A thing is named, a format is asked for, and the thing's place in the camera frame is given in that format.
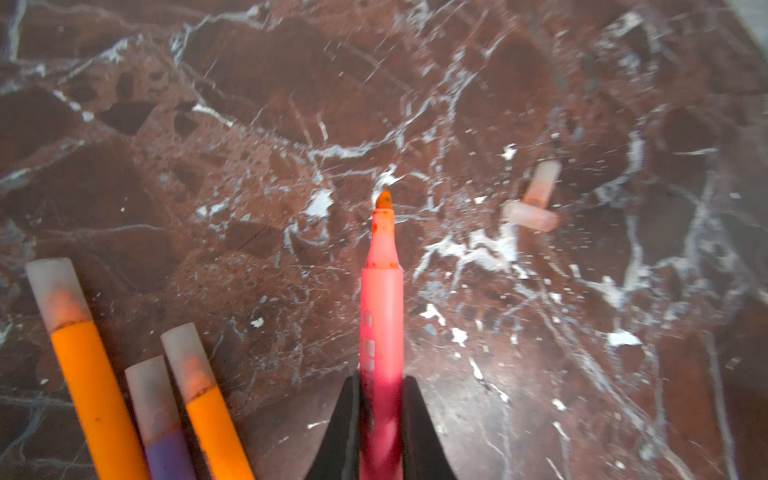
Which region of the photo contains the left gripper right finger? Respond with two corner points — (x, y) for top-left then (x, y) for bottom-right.
(401, 376), (457, 480)

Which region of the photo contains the purple highlighter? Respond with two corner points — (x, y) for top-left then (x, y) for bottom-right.
(125, 356), (197, 480)

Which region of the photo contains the translucent pen cap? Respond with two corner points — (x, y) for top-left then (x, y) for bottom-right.
(501, 201), (560, 232)
(523, 160), (562, 209)

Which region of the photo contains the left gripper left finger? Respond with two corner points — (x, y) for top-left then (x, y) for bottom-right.
(305, 373), (362, 480)

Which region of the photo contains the orange highlighter pair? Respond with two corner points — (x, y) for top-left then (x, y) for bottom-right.
(25, 258), (150, 479)

